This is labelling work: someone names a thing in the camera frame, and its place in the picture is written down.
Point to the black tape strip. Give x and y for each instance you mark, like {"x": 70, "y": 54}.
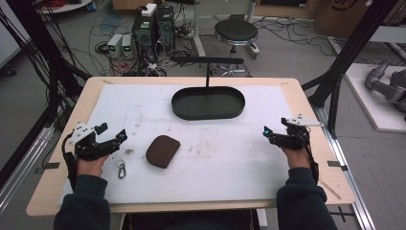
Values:
{"x": 51, "y": 165}
{"x": 333, "y": 164}

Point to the grey power supply unit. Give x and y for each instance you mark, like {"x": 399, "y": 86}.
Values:
{"x": 127, "y": 46}
{"x": 115, "y": 44}

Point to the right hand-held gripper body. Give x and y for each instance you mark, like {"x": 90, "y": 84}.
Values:
{"x": 295, "y": 137}

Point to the black round stool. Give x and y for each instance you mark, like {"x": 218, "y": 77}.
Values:
{"x": 236, "y": 32}

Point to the black oval tray with stand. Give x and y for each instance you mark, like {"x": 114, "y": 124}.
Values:
{"x": 207, "y": 105}

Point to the black metal frame post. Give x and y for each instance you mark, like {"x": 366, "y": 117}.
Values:
{"x": 354, "y": 48}
{"x": 41, "y": 48}

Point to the aluminium rail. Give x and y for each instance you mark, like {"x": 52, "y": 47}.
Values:
{"x": 348, "y": 172}
{"x": 22, "y": 172}

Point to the white table mat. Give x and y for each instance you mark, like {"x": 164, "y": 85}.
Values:
{"x": 204, "y": 166}

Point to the white table leg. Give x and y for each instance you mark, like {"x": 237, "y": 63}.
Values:
{"x": 198, "y": 35}

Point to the brown pouch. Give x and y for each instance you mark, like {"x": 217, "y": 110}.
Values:
{"x": 162, "y": 151}

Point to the white box on computer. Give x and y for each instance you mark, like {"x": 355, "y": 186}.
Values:
{"x": 149, "y": 10}

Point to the person's left hand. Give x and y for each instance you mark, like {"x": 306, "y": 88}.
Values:
{"x": 91, "y": 166}

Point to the cardboard box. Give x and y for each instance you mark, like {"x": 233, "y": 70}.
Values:
{"x": 344, "y": 16}

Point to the wooden table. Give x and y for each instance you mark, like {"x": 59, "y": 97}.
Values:
{"x": 322, "y": 179}

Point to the person's right hand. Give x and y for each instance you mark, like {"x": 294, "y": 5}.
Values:
{"x": 296, "y": 158}

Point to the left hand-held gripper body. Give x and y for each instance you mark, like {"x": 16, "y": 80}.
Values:
{"x": 87, "y": 147}

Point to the white floor board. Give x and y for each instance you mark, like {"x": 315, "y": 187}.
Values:
{"x": 367, "y": 102}

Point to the person's dark lap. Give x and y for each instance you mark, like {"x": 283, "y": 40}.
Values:
{"x": 191, "y": 222}

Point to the black computer tower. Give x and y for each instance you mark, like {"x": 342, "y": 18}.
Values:
{"x": 144, "y": 35}
{"x": 166, "y": 27}

